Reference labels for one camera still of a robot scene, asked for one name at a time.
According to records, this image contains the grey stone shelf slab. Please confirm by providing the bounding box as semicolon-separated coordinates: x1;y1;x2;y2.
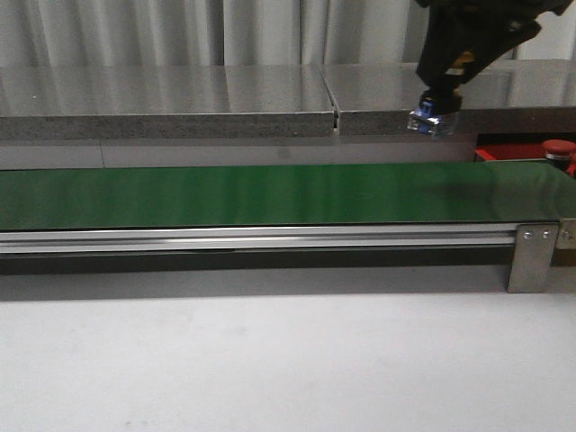
1;65;335;140
322;59;575;136

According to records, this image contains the grey stone shelf slab right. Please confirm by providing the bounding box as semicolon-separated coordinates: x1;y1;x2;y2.
322;59;575;136

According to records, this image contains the red plastic tray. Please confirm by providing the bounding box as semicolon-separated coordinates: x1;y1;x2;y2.
475;132;575;178

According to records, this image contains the red mushroom push button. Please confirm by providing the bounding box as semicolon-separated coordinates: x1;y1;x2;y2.
542;139;575;171

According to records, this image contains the grey stone shelf slab left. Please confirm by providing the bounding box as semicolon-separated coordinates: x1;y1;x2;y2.
1;65;335;140

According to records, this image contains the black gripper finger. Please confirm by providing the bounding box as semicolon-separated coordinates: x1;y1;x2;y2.
449;13;541;90
417;4;469;93

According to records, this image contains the green conveyor belt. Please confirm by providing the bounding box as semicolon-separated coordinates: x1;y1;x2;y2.
1;162;575;231

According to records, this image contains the grey curtain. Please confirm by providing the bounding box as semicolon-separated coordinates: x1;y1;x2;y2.
0;0;576;68

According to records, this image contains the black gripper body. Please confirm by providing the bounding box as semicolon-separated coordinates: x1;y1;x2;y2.
416;0;572;22

